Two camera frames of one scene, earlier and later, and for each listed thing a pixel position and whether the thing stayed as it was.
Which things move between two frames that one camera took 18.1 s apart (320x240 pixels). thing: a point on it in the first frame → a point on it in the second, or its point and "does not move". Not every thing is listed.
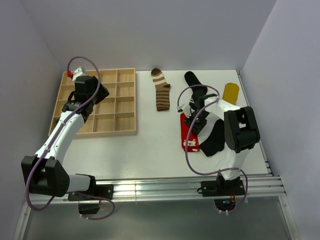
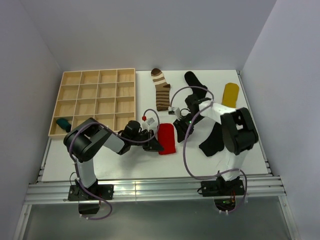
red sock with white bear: x=189 y=142 → x=166 y=138
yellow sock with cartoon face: x=231 y=92 does not move
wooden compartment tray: x=116 y=115 does not move
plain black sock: x=215 y=141 does not move
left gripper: x=103 y=93 → x=153 y=145
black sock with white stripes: x=197 y=92 does not move
